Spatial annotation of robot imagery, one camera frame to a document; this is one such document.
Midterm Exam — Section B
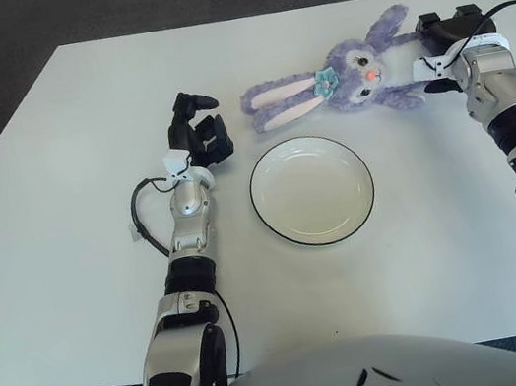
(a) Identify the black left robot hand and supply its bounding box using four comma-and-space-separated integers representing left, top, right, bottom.
159, 83, 237, 175

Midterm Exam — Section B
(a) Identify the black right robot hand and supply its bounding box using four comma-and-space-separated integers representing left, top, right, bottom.
411, 0, 502, 60

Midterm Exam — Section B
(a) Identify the purple plush bunny doll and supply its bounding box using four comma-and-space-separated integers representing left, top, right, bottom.
228, 0, 441, 140

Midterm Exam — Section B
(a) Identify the white plate with black rim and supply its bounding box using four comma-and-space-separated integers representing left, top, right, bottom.
241, 125, 384, 256

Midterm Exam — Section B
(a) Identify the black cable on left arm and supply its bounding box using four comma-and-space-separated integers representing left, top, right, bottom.
125, 164, 247, 386

